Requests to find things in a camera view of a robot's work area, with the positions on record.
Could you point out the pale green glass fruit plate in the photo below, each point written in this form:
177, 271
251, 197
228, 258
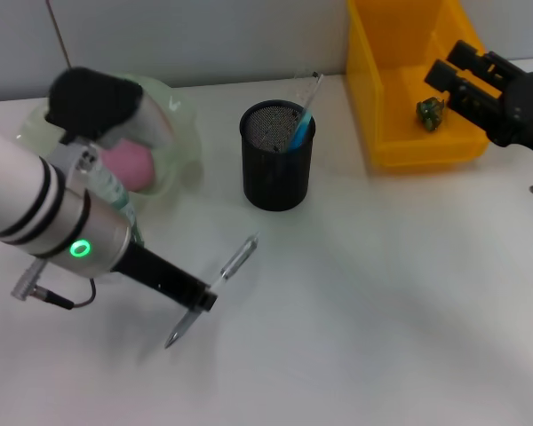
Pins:
177, 115

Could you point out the clear green-label water bottle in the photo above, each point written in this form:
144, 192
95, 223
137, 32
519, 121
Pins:
120, 199

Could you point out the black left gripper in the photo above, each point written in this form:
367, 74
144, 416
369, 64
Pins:
155, 270

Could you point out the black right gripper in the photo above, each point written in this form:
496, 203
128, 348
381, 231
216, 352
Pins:
528, 115

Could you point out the yellow plastic bin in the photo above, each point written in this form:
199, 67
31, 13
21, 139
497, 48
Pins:
373, 89

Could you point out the pink peach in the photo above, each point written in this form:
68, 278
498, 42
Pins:
133, 166

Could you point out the transparent plastic ruler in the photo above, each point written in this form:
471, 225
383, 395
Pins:
313, 95

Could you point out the blue scissors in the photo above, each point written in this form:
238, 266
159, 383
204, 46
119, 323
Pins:
299, 133

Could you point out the silver ballpoint pen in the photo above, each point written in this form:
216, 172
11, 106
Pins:
237, 262

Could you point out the black mesh pen holder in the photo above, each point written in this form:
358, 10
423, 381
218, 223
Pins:
276, 186

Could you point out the dark green plastic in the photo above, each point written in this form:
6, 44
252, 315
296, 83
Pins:
430, 114

